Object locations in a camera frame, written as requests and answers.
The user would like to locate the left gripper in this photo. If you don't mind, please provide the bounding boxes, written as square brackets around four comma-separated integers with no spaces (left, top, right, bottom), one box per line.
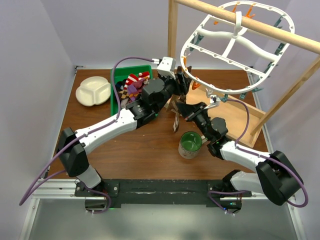
[154,71,192,113]

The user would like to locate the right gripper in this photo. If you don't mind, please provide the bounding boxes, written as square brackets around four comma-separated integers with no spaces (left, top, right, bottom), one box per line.
[175,102,212,141]

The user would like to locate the white round clip hanger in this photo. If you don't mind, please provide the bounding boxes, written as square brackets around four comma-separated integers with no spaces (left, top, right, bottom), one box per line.
[179,0,296,90]

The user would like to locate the red white striped sock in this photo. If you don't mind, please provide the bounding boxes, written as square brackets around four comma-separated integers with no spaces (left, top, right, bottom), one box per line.
[124,71,150,87]

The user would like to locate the argyle brown sock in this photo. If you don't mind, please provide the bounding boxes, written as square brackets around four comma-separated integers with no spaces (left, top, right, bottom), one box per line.
[117,89,129,102]

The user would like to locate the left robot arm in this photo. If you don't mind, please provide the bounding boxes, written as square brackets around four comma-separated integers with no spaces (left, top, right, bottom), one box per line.
[56,72,191,196]

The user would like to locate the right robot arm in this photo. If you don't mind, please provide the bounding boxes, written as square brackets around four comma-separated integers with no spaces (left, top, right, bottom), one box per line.
[177,102,309,208]

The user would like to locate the green enamel mug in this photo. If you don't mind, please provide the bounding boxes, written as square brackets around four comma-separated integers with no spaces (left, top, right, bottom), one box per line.
[178,131,207,160]

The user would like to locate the wooden rack base tray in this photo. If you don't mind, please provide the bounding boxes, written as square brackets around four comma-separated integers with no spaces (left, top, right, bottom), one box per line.
[186,86,265,148]

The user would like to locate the green plastic bin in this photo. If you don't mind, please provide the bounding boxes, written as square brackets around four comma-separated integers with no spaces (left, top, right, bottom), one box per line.
[110,65,153,116]

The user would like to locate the black sock in bin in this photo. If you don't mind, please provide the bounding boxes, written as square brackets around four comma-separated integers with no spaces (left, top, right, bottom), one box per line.
[115,79,126,92]

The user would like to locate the white divided plate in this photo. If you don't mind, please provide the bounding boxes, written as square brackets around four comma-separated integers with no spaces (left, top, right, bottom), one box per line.
[75,76,111,107]

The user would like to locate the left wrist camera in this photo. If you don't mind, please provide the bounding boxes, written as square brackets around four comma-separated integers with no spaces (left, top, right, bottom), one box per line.
[156,56,176,78]

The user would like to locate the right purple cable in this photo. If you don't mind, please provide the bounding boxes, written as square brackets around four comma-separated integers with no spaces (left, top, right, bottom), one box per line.
[207,98,309,208]

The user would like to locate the purple cable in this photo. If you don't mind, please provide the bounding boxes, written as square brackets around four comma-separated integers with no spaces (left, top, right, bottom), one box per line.
[207,98,309,208]
[19,56,161,213]

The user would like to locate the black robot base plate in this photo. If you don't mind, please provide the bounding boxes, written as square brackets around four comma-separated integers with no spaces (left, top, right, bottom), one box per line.
[74,178,243,210]

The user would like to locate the wooden rack frame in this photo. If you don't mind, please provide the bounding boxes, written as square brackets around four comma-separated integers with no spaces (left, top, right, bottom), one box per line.
[167,0,320,137]

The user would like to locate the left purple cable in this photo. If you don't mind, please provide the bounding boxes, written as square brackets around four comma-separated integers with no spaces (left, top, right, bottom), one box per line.
[19,56,161,213]

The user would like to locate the aluminium frame rail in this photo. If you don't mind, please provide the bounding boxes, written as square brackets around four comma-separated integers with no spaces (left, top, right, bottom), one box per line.
[19,179,110,240]

